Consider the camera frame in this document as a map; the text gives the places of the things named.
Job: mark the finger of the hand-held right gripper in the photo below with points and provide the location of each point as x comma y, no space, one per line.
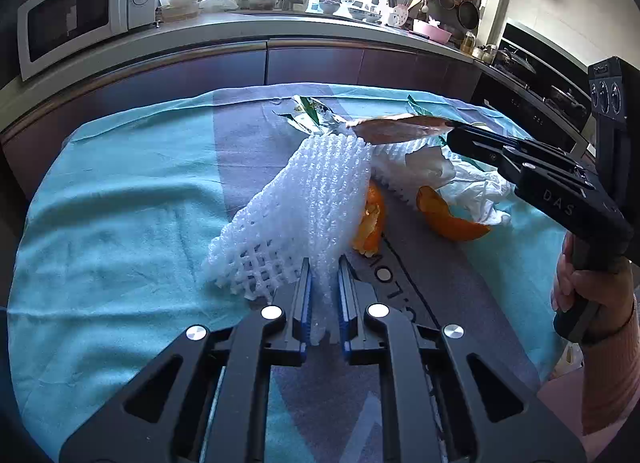
485,155
540,150

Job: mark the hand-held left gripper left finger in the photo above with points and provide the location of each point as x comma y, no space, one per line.
306,303

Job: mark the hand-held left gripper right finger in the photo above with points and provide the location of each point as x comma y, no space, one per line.
344,303

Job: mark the clear green-edged snack wrapper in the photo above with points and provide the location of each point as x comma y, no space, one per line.
414,105

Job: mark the brown paper scrap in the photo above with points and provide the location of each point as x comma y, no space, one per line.
400,129

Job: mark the large white foam fruit net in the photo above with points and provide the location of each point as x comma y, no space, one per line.
300,193

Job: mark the clear green cartoon snack wrapper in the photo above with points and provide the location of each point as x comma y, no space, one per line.
312,115

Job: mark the person's right forearm pink sleeve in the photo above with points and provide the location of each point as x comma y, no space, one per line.
615,373

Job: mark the person's right hand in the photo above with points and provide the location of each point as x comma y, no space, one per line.
607,288

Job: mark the crumpled white tissue paper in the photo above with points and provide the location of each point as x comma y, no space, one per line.
475,193

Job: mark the black cooking pot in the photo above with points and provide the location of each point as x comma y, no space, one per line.
567,99

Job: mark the wide orange peel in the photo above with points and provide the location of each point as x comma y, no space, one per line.
450,223

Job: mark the curled orange peel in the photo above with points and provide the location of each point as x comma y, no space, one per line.
372,228

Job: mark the black wok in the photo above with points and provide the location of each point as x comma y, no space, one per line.
517,62

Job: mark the small white foam fruit net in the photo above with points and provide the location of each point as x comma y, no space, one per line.
395,173

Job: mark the yellow oil bottle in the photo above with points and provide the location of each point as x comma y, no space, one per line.
467,42

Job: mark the pink bowl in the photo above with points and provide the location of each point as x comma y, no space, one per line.
432,32

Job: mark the hanging black frying pan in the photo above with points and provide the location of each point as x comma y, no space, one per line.
468,15

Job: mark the white perforated utensil holder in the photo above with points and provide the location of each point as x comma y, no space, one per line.
398,15

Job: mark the blue and white bowl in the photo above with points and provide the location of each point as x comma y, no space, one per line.
365,15

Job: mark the teal and grey towel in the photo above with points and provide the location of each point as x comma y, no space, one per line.
125,243

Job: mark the dark red kitchen cabinet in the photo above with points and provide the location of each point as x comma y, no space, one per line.
310,65

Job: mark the bowl with dark contents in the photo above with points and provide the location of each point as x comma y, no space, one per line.
328,6

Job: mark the white microwave oven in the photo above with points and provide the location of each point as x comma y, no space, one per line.
75,18

